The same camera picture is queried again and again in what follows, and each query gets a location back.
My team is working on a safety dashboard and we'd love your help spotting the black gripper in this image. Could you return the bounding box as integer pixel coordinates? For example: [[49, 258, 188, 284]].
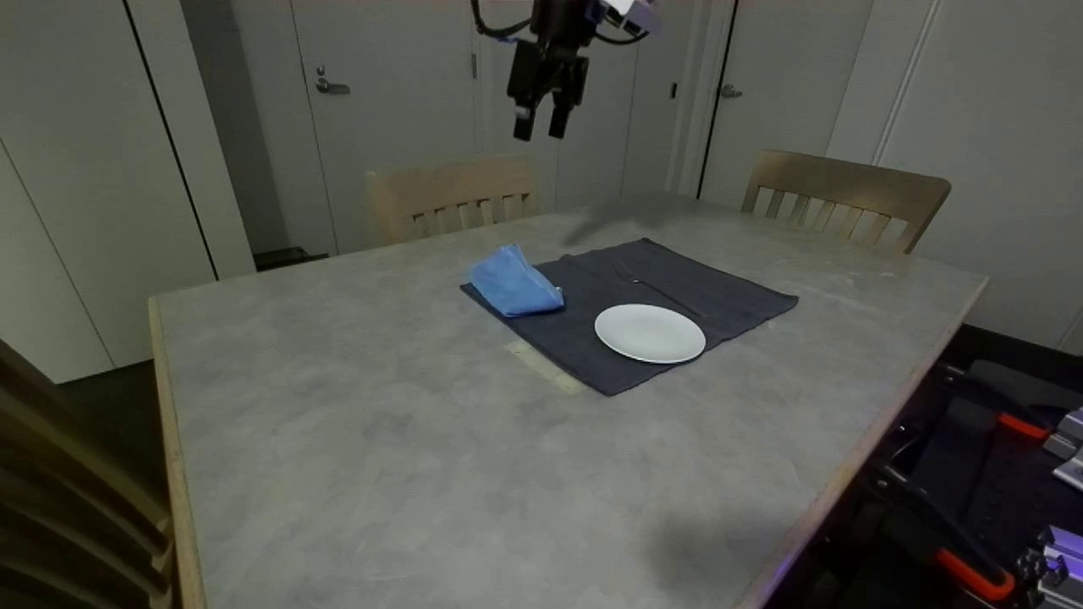
[[508, 0, 595, 141]]

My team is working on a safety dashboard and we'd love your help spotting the blue cloth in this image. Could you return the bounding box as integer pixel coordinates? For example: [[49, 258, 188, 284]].
[[469, 243, 567, 318]]

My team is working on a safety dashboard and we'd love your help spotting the white round plate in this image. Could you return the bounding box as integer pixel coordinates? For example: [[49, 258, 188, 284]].
[[592, 304, 708, 364]]

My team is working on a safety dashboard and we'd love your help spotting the left wooden chair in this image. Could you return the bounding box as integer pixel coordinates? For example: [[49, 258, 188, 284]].
[[365, 155, 543, 247]]

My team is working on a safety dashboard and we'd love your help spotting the wooden chair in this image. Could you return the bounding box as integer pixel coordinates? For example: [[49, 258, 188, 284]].
[[365, 155, 543, 247], [743, 150, 953, 252], [0, 346, 184, 609]]

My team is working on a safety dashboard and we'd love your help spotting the dark grey placemat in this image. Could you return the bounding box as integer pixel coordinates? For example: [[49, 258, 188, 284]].
[[462, 239, 800, 395]]

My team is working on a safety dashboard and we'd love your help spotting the right wooden chair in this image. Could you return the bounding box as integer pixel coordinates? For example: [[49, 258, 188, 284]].
[[743, 150, 953, 252]]

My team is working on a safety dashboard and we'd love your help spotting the near wooden chair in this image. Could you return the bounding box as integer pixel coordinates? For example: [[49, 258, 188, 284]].
[[0, 346, 184, 609]]

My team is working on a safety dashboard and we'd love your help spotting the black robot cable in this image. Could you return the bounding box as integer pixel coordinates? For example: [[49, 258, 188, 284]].
[[469, 0, 534, 40]]

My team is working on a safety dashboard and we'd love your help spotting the left door handle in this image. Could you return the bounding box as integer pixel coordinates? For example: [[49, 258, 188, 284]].
[[316, 68, 353, 99]]

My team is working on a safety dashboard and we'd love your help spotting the right orange-handled clamp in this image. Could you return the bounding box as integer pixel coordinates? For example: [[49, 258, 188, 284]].
[[959, 388, 1052, 442]]

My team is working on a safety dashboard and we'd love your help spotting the orange-handled clamp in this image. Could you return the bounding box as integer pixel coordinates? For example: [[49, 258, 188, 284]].
[[873, 463, 1023, 606], [959, 388, 1052, 442]]

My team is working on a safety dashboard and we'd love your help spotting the left orange-handled clamp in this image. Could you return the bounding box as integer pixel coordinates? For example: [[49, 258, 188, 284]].
[[873, 463, 1023, 606]]

